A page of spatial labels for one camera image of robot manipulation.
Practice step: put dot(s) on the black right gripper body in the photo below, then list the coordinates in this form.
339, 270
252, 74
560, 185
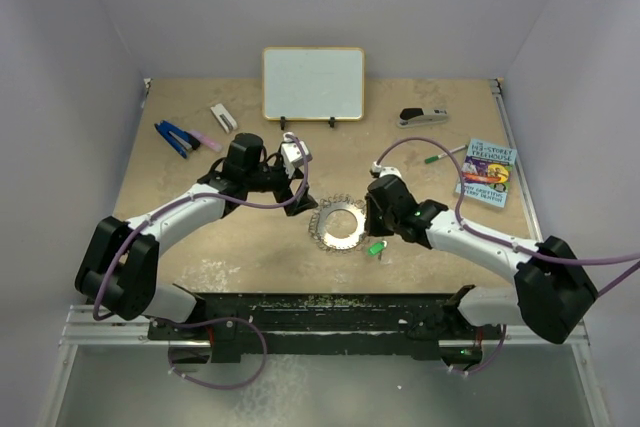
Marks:
379, 223

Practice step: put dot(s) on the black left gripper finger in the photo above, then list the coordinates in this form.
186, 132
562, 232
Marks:
300, 205
292, 192

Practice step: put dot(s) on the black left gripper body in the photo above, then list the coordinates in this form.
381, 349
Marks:
267, 178

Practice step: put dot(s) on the large metal key ring disc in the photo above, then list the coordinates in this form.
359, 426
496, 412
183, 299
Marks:
338, 223

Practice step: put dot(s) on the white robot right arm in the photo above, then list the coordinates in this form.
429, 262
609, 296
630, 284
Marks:
548, 291

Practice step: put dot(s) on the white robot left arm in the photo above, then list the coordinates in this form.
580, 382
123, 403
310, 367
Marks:
119, 272

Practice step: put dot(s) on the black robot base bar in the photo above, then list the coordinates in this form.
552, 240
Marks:
420, 326

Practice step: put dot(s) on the white staple remover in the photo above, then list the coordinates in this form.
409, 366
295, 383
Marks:
224, 118

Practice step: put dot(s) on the pink eraser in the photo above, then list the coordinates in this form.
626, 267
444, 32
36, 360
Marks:
208, 142

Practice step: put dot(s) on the green capped marker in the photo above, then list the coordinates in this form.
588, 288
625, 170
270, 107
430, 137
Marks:
435, 158

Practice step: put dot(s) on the blue stapler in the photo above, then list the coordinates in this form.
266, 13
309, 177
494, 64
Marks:
181, 141

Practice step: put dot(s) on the small whiteboard on stand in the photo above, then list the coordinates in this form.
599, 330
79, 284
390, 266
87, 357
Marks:
313, 84

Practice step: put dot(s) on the black grey stapler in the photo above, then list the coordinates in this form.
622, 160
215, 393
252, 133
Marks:
415, 117

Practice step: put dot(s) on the blue treehouse book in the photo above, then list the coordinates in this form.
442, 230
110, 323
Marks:
487, 169

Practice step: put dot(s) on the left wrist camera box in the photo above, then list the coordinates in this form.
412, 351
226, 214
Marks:
294, 153

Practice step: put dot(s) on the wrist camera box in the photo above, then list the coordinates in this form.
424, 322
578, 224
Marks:
377, 170
294, 153

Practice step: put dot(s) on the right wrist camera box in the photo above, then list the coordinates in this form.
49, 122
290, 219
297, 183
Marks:
377, 170

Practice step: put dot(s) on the aluminium frame rail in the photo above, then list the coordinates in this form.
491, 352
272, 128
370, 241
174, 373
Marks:
81, 329

